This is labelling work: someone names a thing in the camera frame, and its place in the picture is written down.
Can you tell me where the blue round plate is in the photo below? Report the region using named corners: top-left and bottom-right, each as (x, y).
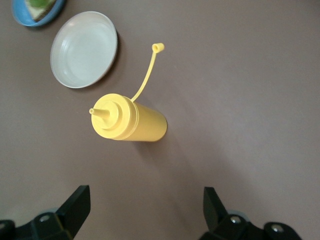
top-left (11, 0), bottom-right (68, 28)

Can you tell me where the green lettuce leaf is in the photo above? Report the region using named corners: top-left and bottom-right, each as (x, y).
top-left (28, 0), bottom-right (48, 8)

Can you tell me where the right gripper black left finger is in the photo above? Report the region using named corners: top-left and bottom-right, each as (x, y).
top-left (0, 184), bottom-right (91, 240)

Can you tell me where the yellow squeeze sauce bottle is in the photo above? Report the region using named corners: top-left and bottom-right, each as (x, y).
top-left (89, 42), bottom-right (168, 143)

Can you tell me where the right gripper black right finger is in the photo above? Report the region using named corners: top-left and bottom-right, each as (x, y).
top-left (201, 186), bottom-right (305, 240)

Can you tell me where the beige round plate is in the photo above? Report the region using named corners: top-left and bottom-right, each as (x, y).
top-left (49, 10), bottom-right (119, 90)

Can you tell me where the toasted bread slice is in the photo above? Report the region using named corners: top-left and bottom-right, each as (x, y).
top-left (24, 0), bottom-right (58, 22)

